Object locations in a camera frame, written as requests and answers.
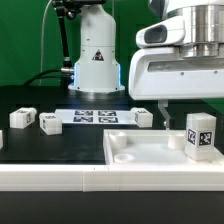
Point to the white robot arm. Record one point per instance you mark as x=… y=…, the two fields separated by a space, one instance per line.
x=97 y=73

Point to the white part at left edge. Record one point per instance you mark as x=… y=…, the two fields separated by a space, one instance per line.
x=1 y=139

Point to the white U-shaped obstacle fence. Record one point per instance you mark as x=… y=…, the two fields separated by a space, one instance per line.
x=113 y=177

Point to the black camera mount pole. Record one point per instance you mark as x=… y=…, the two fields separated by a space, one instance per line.
x=69 y=9

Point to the white tag sheet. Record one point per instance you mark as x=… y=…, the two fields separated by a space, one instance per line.
x=79 y=116

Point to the white square tabletop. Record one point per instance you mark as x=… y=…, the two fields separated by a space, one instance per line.
x=150 y=147

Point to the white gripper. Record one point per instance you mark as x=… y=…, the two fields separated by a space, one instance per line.
x=158 y=71

